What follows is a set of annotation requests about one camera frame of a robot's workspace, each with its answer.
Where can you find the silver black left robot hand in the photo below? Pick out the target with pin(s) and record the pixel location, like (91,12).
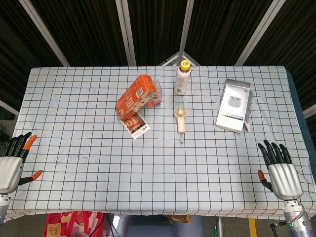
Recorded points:
(10,172)

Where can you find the white partition frame post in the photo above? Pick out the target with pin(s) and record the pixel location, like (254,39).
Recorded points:
(126,32)
(186,24)
(44,30)
(261,32)

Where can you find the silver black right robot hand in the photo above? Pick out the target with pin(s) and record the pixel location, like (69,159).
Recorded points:
(284,177)

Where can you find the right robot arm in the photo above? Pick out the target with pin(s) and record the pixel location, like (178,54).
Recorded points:
(300,227)

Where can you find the clear plastic capsule box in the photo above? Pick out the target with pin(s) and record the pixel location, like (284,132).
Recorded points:
(159,89)

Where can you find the orange cardboard snack box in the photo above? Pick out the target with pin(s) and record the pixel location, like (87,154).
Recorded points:
(138,93)

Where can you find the red patterned bag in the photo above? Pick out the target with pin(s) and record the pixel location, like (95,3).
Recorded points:
(74,224)

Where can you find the brown cardboard piece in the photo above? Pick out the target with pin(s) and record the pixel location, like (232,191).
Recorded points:
(177,218)

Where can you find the printed postcard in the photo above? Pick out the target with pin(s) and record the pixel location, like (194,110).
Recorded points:
(138,128)

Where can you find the blue checked tablecloth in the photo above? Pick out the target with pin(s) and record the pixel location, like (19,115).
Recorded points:
(158,172)

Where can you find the grey metal table leg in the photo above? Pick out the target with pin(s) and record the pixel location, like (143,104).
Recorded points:
(219,228)

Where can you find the white partition frame rail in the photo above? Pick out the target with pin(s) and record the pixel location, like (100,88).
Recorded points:
(310,111)
(10,108)

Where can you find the cream handheld fan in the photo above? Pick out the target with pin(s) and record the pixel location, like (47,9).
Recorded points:
(182,123)

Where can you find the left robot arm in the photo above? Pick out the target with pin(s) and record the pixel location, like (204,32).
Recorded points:
(3,207)

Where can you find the grey earbuds packaging box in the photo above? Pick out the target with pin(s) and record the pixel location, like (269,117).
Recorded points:
(234,103)

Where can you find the white partition foot frame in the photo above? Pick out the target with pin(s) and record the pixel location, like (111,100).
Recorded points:
(172,58)

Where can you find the white bottle yellow cap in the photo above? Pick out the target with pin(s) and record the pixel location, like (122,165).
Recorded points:
(181,81)

